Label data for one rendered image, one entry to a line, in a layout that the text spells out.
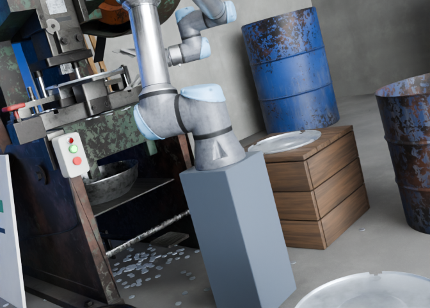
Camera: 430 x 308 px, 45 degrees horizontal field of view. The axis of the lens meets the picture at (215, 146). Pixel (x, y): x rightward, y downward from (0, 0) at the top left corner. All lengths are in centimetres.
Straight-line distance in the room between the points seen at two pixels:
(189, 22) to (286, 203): 74
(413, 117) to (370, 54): 328
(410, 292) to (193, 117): 72
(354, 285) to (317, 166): 80
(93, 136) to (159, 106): 45
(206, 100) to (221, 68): 278
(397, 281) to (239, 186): 52
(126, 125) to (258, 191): 65
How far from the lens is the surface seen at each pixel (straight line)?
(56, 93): 205
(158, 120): 146
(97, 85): 196
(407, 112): 172
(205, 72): 406
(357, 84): 511
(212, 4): 177
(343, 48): 511
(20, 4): 195
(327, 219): 189
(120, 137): 192
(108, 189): 200
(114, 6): 238
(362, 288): 109
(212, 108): 142
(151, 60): 151
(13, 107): 172
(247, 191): 145
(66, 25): 205
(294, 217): 188
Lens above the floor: 77
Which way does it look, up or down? 10 degrees down
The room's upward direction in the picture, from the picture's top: 15 degrees counter-clockwise
